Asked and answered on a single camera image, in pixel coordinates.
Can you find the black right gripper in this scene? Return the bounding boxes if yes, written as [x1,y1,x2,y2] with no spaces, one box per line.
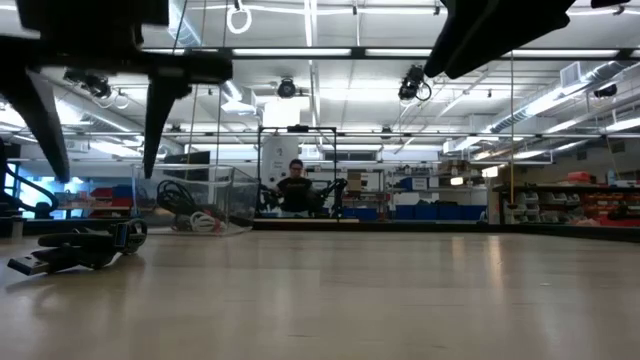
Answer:
[442,0,632,81]

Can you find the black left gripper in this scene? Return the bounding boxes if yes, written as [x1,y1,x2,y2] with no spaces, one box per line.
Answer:
[0,0,235,183]

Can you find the black USB cable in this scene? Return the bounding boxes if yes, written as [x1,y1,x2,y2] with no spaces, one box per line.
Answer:
[155,179,201,217]
[6,217,149,277]

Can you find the white USB-C cable red tie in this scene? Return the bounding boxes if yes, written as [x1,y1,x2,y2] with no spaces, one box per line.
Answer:
[188,209,224,234]

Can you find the red and blue bins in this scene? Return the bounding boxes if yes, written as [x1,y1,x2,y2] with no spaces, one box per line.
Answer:
[89,185,134,219]

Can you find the clear plastic container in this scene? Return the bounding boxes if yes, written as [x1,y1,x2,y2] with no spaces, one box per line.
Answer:
[130,163,260,237]

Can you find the black monitor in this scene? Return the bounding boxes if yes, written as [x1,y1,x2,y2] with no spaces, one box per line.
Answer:
[163,150,212,181]

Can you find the storage shelf unit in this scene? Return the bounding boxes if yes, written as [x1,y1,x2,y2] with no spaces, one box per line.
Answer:
[492,172,640,229]

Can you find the white cabinet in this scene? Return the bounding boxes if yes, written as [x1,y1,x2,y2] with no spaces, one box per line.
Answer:
[260,134,301,191]

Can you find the person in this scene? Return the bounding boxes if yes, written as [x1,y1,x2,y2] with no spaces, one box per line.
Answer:
[273,158,321,216]

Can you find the black overhead camera with cable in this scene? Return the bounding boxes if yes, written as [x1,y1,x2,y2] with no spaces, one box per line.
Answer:
[397,63,434,104]

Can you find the silver ventilation duct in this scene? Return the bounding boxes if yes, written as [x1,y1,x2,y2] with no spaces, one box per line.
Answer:
[487,59,640,134]

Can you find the black overhead frame beam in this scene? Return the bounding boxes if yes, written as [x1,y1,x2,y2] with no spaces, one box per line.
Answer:
[142,46,640,61]

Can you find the white hanging cable ring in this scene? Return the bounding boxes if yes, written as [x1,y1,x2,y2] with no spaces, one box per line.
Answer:
[225,0,254,36]

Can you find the round black overhead camera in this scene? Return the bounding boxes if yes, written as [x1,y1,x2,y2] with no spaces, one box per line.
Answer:
[276,77,299,100]

